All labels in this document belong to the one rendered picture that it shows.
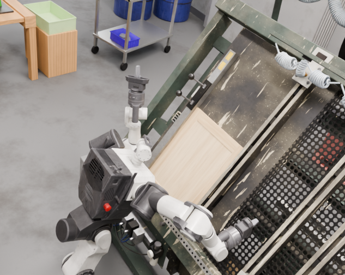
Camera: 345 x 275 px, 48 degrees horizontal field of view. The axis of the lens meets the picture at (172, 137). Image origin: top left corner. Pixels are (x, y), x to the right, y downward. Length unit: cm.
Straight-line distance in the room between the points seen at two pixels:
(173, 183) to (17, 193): 167
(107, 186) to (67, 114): 274
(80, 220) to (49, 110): 263
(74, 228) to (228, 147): 91
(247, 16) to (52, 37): 296
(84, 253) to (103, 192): 54
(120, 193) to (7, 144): 237
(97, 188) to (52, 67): 335
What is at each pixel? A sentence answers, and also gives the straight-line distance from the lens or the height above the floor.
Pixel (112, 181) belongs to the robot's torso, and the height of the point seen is 138.
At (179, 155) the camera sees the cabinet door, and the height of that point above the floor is 112.
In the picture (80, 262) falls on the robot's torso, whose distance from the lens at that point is 224.
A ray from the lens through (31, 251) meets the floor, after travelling 320.
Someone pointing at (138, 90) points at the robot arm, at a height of 153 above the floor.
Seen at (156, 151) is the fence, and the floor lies 106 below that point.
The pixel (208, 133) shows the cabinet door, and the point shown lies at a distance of 225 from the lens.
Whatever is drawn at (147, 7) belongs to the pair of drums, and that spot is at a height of 22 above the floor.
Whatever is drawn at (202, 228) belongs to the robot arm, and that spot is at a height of 143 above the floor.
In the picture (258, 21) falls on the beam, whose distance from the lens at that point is 227.
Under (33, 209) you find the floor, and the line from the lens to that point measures 345.
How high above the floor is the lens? 262
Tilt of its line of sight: 38 degrees down
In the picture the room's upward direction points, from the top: 13 degrees clockwise
